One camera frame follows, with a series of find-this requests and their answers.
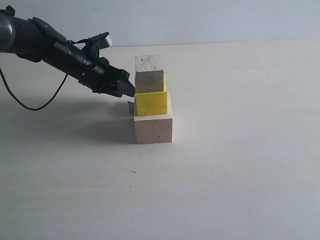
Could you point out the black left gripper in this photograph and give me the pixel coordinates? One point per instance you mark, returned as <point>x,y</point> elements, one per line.
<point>92,71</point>

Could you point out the small wooden cube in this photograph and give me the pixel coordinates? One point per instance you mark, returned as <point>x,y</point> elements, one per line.
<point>131,107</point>

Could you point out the medium wooden cube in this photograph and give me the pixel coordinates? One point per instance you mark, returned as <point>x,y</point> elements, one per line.
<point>149,74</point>

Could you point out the yellow cube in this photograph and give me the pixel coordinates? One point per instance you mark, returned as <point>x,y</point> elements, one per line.
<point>152,103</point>

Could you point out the large light wooden cube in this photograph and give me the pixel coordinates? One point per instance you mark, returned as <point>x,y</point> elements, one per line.
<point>152,129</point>

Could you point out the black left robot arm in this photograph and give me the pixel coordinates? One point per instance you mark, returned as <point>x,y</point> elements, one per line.
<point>35,40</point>

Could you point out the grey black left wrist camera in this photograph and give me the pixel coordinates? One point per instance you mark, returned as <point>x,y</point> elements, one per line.
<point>102,40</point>

